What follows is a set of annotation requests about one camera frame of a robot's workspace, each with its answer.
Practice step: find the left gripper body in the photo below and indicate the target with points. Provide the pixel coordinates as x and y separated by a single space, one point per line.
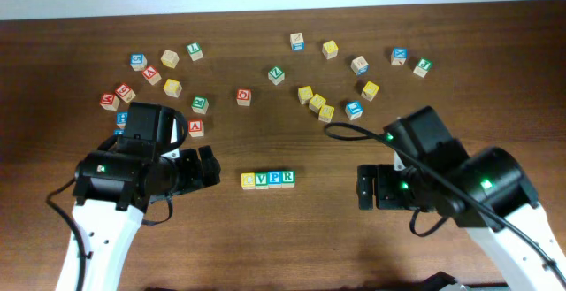
195 170

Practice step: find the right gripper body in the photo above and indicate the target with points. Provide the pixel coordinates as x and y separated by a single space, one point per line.
380 187

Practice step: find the yellow C block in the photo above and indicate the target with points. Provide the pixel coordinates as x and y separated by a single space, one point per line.
248 180

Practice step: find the green V block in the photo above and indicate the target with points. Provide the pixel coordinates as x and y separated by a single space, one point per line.
261 180

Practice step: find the blue P block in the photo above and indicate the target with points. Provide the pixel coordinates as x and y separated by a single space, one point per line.
274 179

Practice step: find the green r block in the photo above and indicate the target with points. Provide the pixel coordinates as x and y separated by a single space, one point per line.
200 105
288 179

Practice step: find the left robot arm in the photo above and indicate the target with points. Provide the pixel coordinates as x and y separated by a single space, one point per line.
114 185

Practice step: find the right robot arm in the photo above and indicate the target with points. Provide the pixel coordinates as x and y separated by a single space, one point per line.
488 195

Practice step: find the red A block lower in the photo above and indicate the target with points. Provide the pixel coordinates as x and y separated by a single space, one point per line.
196 128

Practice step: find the red a block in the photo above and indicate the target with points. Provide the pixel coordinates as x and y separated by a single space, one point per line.
151 75
196 128

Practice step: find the blue E block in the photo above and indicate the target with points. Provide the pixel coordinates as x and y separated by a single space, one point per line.
354 110

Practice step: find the yellow block cluster lower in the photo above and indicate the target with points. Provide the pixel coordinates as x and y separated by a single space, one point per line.
326 113

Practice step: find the yellow block cluster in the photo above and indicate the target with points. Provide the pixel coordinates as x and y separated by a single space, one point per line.
326 113
316 103
305 94

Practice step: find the red O block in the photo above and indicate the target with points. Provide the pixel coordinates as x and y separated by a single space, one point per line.
243 97

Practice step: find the yellow block right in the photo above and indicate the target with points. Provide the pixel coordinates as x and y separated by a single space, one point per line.
369 91

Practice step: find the yellow block cluster middle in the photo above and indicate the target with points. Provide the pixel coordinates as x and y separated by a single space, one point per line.
316 103

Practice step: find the blue H block upper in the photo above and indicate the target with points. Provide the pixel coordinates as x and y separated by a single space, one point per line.
121 119

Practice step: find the yellow block upper left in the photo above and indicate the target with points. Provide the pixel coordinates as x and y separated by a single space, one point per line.
172 88

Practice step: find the yellow block cluster left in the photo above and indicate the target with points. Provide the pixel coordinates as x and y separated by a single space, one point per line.
305 94

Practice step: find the wood block blue side right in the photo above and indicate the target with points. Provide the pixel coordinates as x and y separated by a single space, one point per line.
359 65

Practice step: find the wood block blue side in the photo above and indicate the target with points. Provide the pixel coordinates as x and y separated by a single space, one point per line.
359 65
297 42

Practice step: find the red 9 block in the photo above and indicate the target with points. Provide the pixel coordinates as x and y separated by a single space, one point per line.
125 93

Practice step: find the red A block upper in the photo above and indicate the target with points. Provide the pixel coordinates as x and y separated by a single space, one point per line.
151 75

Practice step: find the red M block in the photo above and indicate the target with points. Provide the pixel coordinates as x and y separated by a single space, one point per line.
109 102

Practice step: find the green Z block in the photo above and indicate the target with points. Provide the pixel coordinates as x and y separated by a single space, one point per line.
276 75

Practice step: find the plain wood yellow-side block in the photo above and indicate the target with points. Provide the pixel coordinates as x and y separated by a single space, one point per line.
170 59

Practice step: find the green L block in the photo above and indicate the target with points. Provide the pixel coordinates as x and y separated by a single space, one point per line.
195 51

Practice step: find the green J block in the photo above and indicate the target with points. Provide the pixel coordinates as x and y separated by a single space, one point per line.
423 67

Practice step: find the blue X block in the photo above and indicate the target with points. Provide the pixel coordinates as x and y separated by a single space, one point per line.
399 56

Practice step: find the blue number 5 block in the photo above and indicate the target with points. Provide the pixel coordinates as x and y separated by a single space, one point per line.
138 62

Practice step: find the yellow block top centre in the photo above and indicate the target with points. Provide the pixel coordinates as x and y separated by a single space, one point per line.
330 49

